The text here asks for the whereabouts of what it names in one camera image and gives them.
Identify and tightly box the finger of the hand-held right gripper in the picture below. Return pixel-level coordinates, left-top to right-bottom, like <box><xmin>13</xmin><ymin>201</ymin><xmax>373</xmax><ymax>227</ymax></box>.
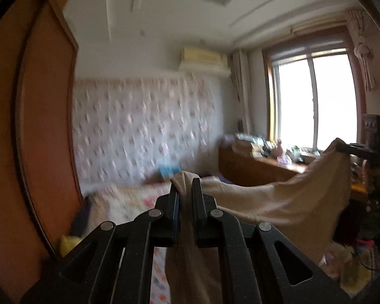
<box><xmin>336</xmin><ymin>142</ymin><xmax>368</xmax><ymax>157</ymax></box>

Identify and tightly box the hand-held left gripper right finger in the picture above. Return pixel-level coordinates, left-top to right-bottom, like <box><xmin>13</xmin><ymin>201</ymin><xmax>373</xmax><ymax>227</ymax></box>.
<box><xmin>192</xmin><ymin>177</ymin><xmax>352</xmax><ymax>304</ymax></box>

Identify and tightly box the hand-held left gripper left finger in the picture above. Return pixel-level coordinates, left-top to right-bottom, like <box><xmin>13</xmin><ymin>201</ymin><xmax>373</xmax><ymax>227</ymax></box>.
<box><xmin>21</xmin><ymin>190</ymin><xmax>181</xmax><ymax>304</ymax></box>

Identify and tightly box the tan garment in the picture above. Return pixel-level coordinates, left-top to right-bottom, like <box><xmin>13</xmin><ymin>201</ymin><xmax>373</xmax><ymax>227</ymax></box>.
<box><xmin>166</xmin><ymin>138</ymin><xmax>352</xmax><ymax>304</ymax></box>

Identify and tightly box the blue tissue box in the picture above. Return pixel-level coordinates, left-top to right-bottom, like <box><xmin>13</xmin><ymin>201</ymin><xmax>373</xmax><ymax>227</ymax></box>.
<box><xmin>158</xmin><ymin>165</ymin><xmax>182</xmax><ymax>178</ymax></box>

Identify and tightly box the wooden desk with clutter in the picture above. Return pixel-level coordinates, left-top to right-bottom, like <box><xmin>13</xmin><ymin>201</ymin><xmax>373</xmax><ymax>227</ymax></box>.
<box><xmin>218</xmin><ymin>136</ymin><xmax>371</xmax><ymax>203</ymax></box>

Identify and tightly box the cardboard box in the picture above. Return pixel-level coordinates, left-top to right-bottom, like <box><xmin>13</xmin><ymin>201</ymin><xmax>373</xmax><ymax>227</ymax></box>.
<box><xmin>233</xmin><ymin>139</ymin><xmax>254</xmax><ymax>157</ymax></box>

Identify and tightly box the pile of papers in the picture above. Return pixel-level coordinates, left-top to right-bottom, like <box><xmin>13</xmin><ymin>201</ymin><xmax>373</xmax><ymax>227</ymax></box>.
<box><xmin>236</xmin><ymin>132</ymin><xmax>267</xmax><ymax>144</ymax></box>

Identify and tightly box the tied pink curtain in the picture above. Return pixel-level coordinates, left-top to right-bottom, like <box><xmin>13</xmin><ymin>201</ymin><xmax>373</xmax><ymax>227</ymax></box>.
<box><xmin>345</xmin><ymin>9</ymin><xmax>379</xmax><ymax>92</ymax></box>

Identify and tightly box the colourful cloth heap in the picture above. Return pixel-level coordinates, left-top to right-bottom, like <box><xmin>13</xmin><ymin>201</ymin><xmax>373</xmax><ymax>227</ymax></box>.
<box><xmin>318</xmin><ymin>237</ymin><xmax>380</xmax><ymax>284</ymax></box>

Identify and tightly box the yellow plush toy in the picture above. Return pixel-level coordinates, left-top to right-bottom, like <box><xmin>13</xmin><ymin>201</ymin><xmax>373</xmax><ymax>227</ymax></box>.
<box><xmin>60</xmin><ymin>234</ymin><xmax>86</xmax><ymax>257</ymax></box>

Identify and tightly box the beige window curtain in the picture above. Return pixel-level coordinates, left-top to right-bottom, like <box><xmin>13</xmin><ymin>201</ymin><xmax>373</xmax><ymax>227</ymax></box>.
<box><xmin>231</xmin><ymin>49</ymin><xmax>251</xmax><ymax>134</ymax></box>

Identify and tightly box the yellowed air conditioner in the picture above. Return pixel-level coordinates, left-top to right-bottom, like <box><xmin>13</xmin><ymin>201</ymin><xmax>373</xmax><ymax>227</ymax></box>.
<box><xmin>177</xmin><ymin>47</ymin><xmax>232</xmax><ymax>77</ymax></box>

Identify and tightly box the wooden headboard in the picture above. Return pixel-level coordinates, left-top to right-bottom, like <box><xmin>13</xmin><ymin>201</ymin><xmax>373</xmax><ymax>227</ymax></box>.
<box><xmin>0</xmin><ymin>0</ymin><xmax>86</xmax><ymax>292</ymax></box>

